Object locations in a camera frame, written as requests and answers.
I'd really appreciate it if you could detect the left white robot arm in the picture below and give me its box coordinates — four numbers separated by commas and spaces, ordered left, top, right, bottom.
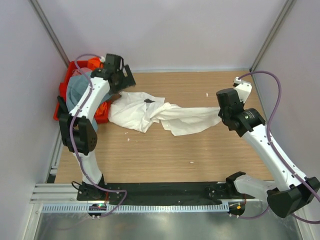
59, 53, 136, 200

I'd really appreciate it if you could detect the left aluminium frame post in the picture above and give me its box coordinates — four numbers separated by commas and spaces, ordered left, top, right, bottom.
28, 0, 70, 67

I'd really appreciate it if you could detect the pink t-shirt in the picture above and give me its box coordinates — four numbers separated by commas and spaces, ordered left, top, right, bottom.
71, 67, 92, 77

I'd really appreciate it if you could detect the aluminium frame rail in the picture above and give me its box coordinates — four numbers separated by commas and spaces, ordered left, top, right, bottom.
29, 162, 83, 205

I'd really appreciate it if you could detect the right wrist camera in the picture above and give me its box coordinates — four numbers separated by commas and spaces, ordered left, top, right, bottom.
233, 77, 253, 104

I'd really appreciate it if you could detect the right aluminium frame post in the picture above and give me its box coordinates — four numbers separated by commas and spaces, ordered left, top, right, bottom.
249, 0, 297, 72

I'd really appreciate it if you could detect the blue-grey t-shirt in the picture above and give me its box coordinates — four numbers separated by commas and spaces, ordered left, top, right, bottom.
64, 75, 99, 132

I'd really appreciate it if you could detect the aluminium frame post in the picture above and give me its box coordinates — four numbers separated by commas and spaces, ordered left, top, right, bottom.
28, 0, 70, 67
249, 0, 297, 72

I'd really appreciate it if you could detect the white printed t-shirt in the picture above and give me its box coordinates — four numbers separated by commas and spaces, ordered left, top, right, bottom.
108, 91, 221, 136

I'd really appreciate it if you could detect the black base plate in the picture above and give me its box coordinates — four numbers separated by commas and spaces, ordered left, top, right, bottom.
76, 181, 253, 206

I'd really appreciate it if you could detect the black t-shirt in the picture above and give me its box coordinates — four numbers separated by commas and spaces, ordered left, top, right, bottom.
56, 95, 69, 119

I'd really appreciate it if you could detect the slotted cable duct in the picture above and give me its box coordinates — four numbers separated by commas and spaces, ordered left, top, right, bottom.
41, 202, 229, 214

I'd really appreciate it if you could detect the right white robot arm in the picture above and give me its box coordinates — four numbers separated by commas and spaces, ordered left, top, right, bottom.
216, 88, 320, 218

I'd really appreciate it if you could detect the orange t-shirt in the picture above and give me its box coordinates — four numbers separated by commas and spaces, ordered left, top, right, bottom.
87, 57, 111, 124

